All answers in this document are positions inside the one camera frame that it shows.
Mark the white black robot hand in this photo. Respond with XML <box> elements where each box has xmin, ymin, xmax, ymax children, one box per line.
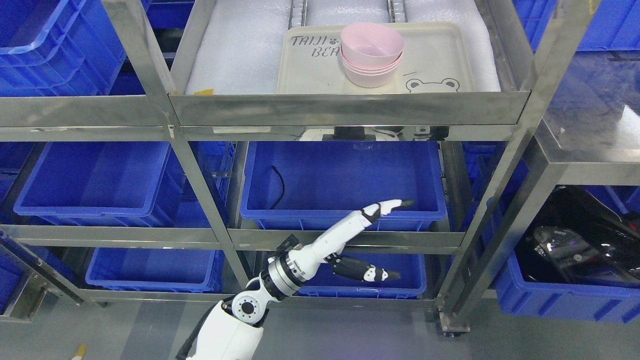
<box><xmin>286</xmin><ymin>199</ymin><xmax>414</xmax><ymax>283</ymax></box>

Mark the pink ikea bowl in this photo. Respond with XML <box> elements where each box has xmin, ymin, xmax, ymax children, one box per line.
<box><xmin>340</xmin><ymin>22</ymin><xmax>405</xmax><ymax>69</ymax></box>

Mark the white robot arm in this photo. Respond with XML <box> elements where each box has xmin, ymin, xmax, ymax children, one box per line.
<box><xmin>175</xmin><ymin>234</ymin><xmax>306</xmax><ymax>360</ymax></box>

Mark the blue bin middle shelf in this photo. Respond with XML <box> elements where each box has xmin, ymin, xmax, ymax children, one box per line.
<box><xmin>239</xmin><ymin>141</ymin><xmax>447</xmax><ymax>231</ymax></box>

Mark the blue bin shelf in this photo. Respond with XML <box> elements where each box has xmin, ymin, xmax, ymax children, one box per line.
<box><xmin>13</xmin><ymin>141</ymin><xmax>210</xmax><ymax>228</ymax></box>
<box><xmin>298</xmin><ymin>252</ymin><xmax>427</xmax><ymax>299</ymax></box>
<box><xmin>239</xmin><ymin>141</ymin><xmax>447</xmax><ymax>231</ymax></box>

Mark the blue bin bottom shelf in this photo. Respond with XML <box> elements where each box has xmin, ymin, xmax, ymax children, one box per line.
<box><xmin>298</xmin><ymin>252</ymin><xmax>427</xmax><ymax>299</ymax></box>

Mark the stainless steel shelf rack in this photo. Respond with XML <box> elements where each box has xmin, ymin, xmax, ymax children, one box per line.
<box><xmin>0</xmin><ymin>0</ymin><xmax>601</xmax><ymax>337</ymax></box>

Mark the stack of pink bowls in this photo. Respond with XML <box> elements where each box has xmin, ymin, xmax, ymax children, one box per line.
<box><xmin>340</xmin><ymin>52</ymin><xmax>404</xmax><ymax>89</ymax></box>

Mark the blue bin left shelf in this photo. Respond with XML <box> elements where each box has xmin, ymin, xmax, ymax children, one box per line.
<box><xmin>13</xmin><ymin>141</ymin><xmax>210</xmax><ymax>228</ymax></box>

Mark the blue bin lower left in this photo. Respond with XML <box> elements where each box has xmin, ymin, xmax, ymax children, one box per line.
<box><xmin>85</xmin><ymin>247</ymin><xmax>226</xmax><ymax>293</ymax></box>

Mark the cream bear serving tray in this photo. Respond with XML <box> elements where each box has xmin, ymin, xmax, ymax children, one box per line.
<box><xmin>276</xmin><ymin>22</ymin><xmax>476</xmax><ymax>94</ymax></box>

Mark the black helmet with visor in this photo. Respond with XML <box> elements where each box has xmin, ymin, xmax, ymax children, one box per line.
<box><xmin>515</xmin><ymin>186</ymin><xmax>639</xmax><ymax>289</ymax></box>

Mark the stainless steel work table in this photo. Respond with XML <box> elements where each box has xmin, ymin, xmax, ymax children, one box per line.
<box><xmin>530</xmin><ymin>0</ymin><xmax>640</xmax><ymax>187</ymax></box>

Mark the blue bin holding helmet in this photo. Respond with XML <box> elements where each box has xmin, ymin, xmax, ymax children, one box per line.
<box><xmin>475</xmin><ymin>150</ymin><xmax>640</xmax><ymax>325</ymax></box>

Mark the blue bin upper left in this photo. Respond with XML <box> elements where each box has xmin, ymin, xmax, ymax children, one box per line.
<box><xmin>0</xmin><ymin>0</ymin><xmax>126</xmax><ymax>97</ymax></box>

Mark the blue crate top right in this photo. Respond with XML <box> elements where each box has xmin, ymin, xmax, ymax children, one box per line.
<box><xmin>512</xmin><ymin>0</ymin><xmax>640</xmax><ymax>51</ymax></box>

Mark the black cable in bin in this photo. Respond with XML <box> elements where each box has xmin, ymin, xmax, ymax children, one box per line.
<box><xmin>270</xmin><ymin>166</ymin><xmax>286</xmax><ymax>210</ymax></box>

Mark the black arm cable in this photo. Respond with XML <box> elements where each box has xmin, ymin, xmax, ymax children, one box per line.
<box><xmin>175</xmin><ymin>298</ymin><xmax>236</xmax><ymax>360</ymax></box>

